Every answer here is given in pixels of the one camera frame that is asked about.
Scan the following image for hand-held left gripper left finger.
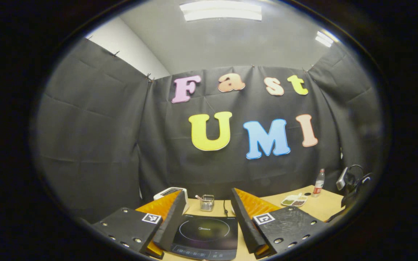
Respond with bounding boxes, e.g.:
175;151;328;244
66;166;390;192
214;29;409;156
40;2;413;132
92;189;187;260

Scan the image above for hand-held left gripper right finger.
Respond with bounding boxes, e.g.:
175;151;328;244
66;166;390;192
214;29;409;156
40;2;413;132
230;188;328;259

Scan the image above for black induction cooktop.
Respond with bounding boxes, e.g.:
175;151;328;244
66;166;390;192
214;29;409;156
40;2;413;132
170;214;238;261

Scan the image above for clear red label bottle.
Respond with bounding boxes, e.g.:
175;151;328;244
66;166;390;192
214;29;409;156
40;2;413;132
312;169;325;198

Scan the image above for white toaster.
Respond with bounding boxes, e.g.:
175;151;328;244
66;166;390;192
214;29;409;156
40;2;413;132
153;187;189;214

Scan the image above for white divided bean dish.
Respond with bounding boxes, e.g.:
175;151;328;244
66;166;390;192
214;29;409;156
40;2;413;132
281;194;308;207

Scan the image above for small ceiling light panel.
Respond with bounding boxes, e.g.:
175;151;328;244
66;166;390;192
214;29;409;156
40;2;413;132
315;31;335;47

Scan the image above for large ceiling light panel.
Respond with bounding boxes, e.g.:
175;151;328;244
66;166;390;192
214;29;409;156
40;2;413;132
179;1;263;22

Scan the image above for wire mesh utensil holder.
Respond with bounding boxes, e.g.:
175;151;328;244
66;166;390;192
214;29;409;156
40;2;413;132
200;195;215;212

